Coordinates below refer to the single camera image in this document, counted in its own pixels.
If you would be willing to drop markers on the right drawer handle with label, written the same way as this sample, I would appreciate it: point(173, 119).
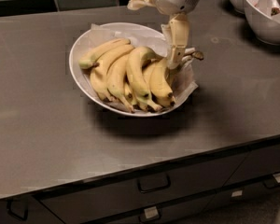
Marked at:
point(272, 182)

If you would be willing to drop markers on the black drawer handle left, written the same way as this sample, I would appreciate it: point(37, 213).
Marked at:
point(17, 210)

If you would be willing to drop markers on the white bowl front right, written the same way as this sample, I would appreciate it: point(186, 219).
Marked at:
point(263, 16)

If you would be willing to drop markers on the banana behind central one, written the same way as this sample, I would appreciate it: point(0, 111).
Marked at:
point(147, 104)

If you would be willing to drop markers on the lower drawer handle with label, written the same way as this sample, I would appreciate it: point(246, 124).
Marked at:
point(149, 215)

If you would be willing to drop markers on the central curved yellow banana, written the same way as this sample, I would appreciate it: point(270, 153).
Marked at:
point(136, 60)

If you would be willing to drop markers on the drawer handle with label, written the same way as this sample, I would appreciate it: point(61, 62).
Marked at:
point(149, 215)
point(272, 182)

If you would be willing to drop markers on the black drawer handle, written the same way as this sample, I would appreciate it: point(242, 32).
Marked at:
point(152, 183)
point(17, 210)

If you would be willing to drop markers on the large white bowl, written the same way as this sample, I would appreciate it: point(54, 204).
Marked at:
point(84, 44)

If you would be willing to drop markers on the white label on drawer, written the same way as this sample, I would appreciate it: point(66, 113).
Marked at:
point(237, 193)

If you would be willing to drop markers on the leftmost green-tipped banana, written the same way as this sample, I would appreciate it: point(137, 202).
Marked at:
point(90, 57)

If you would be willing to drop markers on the black drawer handle centre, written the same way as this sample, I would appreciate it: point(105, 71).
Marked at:
point(152, 183)

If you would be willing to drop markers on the white paper liner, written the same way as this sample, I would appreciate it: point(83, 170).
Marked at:
point(138, 69)

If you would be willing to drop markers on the right front yellow banana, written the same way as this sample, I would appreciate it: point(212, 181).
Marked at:
point(158, 82)

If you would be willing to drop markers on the small hidden banana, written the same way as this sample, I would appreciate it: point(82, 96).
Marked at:
point(129, 95)

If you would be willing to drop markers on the rear right banana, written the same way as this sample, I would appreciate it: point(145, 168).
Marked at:
point(173, 73)

